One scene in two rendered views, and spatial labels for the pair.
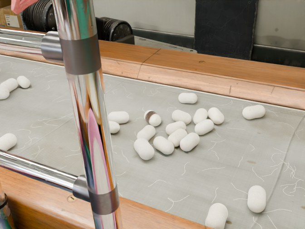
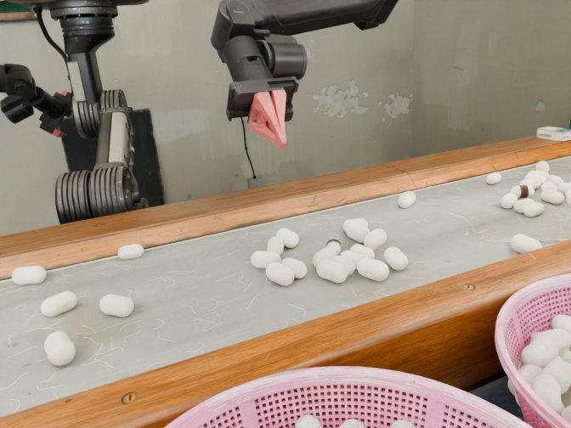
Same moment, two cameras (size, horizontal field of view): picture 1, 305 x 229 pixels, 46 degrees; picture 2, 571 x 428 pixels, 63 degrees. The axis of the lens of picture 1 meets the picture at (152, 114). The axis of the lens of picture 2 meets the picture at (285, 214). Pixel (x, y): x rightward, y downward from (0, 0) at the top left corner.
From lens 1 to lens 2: 0.83 m
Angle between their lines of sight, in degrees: 47
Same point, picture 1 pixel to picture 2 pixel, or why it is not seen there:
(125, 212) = not seen: outside the picture
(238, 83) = (494, 159)
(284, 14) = (193, 177)
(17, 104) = (407, 240)
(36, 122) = (470, 235)
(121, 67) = (392, 184)
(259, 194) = not seen: outside the picture
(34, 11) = (94, 194)
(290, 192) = not seen: outside the picture
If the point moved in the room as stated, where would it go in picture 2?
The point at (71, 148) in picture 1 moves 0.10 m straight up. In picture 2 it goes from (547, 228) to (556, 152)
